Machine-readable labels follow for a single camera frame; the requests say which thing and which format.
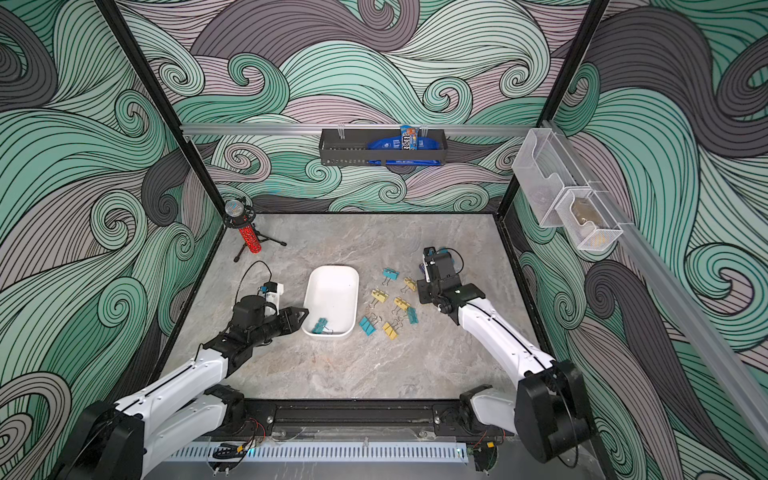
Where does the red sequin microphone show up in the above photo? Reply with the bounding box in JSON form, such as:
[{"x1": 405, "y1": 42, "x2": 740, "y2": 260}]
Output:
[{"x1": 224, "y1": 200, "x2": 261, "y2": 254}]

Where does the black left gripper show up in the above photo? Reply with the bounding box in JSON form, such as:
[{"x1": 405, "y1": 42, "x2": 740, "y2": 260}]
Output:
[{"x1": 249, "y1": 306, "x2": 309, "y2": 349}]

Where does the clear plastic wall bin large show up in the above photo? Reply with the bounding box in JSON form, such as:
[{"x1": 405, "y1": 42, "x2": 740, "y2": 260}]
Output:
[{"x1": 513, "y1": 128, "x2": 588, "y2": 228}]

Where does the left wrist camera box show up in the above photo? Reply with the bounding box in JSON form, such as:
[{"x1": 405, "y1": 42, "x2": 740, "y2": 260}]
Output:
[{"x1": 260, "y1": 281, "x2": 284, "y2": 310}]

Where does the aluminium rail back wall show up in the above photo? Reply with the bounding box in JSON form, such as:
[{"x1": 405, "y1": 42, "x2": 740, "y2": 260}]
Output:
[{"x1": 180, "y1": 122, "x2": 533, "y2": 137}]

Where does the black wall shelf basket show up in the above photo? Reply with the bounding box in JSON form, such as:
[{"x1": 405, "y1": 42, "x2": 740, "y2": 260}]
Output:
[{"x1": 319, "y1": 126, "x2": 448, "y2": 167}]

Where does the clear plastic wall bin small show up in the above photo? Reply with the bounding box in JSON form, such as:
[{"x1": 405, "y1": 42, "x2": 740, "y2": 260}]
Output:
[{"x1": 555, "y1": 187, "x2": 622, "y2": 253}]

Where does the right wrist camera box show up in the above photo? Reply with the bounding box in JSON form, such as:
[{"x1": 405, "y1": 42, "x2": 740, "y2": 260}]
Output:
[{"x1": 422, "y1": 247, "x2": 436, "y2": 283}]

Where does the aluminium rail right wall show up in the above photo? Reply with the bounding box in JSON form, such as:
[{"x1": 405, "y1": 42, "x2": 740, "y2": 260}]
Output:
[{"x1": 543, "y1": 120, "x2": 767, "y2": 447}]

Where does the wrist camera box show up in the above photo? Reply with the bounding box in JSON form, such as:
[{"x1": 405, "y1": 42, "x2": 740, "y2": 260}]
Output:
[
  {"x1": 260, "y1": 281, "x2": 284, "y2": 310},
  {"x1": 422, "y1": 247, "x2": 436, "y2": 283}
]

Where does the white slotted cable duct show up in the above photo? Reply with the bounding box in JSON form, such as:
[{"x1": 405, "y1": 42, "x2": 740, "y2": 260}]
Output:
[{"x1": 167, "y1": 441, "x2": 469, "y2": 464}]

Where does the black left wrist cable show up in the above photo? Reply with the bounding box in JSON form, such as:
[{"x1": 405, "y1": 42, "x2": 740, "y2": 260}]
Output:
[{"x1": 236, "y1": 259, "x2": 274, "y2": 301}]

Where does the black vertical frame post left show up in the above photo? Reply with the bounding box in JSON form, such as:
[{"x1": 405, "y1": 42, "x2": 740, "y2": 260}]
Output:
[{"x1": 95, "y1": 0, "x2": 225, "y2": 217}]

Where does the white plastic storage tray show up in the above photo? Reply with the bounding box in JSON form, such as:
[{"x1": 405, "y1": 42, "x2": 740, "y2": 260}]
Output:
[{"x1": 302, "y1": 265, "x2": 360, "y2": 340}]

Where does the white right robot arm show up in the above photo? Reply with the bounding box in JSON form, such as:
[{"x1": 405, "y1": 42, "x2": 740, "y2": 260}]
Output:
[{"x1": 417, "y1": 246, "x2": 597, "y2": 463}]

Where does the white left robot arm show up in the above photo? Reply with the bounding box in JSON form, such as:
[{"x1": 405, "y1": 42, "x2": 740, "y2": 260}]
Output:
[{"x1": 50, "y1": 294, "x2": 309, "y2": 479}]

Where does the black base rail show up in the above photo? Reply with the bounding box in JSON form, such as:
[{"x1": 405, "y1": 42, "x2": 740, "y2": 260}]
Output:
[{"x1": 197, "y1": 397, "x2": 601, "y2": 445}]

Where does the blue snack packet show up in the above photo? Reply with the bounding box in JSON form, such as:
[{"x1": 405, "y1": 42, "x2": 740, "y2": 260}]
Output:
[{"x1": 400, "y1": 125, "x2": 419, "y2": 150}]

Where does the aluminium rail wall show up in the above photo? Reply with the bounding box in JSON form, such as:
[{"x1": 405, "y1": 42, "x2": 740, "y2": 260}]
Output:
[
  {"x1": 543, "y1": 120, "x2": 767, "y2": 447},
  {"x1": 180, "y1": 122, "x2": 533, "y2": 137}
]

